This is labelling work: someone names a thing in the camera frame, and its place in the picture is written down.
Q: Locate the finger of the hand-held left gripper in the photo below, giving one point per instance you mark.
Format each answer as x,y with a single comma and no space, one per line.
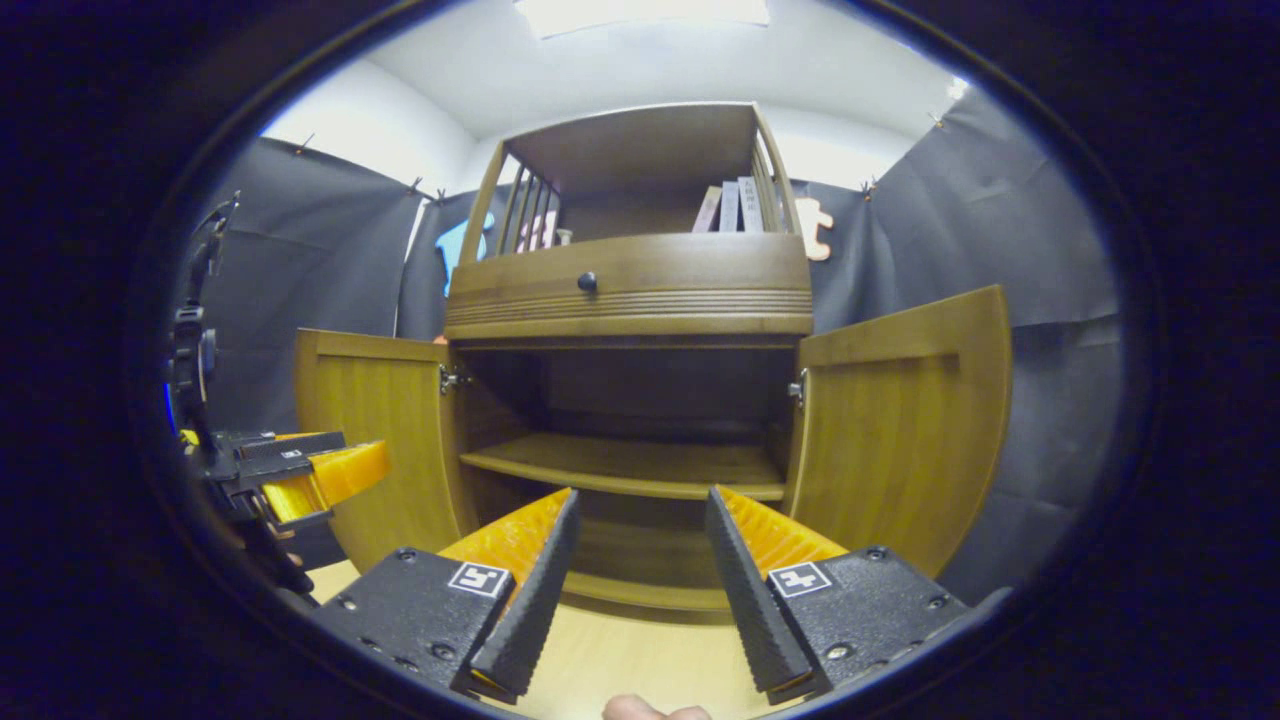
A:
340,475
290,450

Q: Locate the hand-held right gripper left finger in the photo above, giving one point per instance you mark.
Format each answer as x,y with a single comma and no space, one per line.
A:
530,610

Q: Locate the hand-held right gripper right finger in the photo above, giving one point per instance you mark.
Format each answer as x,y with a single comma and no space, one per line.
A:
755,610

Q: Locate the wooden cabinet door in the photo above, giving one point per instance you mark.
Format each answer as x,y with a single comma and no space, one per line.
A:
900,450
400,400

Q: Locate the metal door hinge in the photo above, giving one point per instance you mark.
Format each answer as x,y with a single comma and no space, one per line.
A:
798,388
452,379

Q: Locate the wooden inner cabinet shelf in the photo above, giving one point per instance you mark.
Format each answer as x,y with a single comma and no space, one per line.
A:
620,462

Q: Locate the wooden cabinet drawer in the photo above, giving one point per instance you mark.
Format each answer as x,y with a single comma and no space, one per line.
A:
700,275

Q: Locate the black round drawer knob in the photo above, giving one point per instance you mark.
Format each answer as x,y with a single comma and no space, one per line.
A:
587,281

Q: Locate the large ceiling light panel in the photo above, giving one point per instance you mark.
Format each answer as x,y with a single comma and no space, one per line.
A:
640,15

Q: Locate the small ceiling light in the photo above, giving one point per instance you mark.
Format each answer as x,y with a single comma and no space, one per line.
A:
958,88

